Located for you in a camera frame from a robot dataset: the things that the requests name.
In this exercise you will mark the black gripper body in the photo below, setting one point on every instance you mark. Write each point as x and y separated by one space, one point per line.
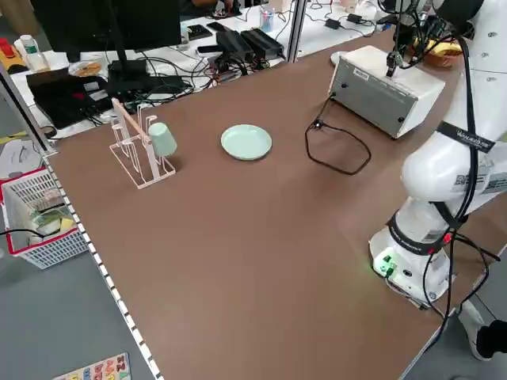
408 33

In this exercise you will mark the white countertop oven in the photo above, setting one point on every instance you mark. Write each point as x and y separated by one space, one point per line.
380 87

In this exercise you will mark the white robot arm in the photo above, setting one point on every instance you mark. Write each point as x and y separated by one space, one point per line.
435 174
423 4

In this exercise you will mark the strongly curved yellow banana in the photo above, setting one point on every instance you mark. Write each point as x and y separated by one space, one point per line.
447 47

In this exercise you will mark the small black power adapter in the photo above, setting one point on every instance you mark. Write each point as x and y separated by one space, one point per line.
333 23
355 18

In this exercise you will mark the black power brick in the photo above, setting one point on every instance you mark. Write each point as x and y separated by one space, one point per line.
263 41
233 43

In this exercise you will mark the pen cup with pens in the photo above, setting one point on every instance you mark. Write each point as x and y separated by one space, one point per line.
266 21

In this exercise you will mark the mint green round plate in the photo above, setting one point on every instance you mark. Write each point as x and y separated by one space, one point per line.
246 142

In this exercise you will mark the black smartphone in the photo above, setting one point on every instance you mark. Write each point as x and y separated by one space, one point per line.
217 26

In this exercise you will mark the black small box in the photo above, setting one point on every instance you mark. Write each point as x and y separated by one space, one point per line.
198 31

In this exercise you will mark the mint green cup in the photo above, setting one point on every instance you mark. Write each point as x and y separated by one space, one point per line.
162 138

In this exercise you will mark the black monitor stand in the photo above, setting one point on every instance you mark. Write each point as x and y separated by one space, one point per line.
126 73

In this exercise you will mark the black computer monitor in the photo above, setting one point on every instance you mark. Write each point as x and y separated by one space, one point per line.
111 23

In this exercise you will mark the person's foot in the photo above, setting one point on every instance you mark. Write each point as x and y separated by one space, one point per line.
481 336

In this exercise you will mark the black flat case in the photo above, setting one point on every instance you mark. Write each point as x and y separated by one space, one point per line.
67 99

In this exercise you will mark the tape roll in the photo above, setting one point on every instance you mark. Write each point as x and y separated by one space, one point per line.
47 131

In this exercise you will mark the white plastic bottle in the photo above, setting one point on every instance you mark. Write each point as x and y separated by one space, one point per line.
29 51

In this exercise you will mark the packets in plastic basket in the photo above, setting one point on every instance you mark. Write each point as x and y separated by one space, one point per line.
47 221

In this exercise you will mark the yellow emergency stop box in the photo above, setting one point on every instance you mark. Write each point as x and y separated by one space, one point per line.
10 55

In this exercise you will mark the white plastic basket red rim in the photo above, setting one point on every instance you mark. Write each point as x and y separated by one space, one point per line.
47 249

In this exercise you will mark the letter puzzle board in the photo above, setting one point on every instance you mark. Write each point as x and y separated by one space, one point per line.
99 370

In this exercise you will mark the silver aluminium frame post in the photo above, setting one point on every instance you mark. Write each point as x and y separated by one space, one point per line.
297 27

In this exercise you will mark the silver ruled table edge rail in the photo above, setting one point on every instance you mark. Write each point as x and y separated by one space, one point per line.
103 269

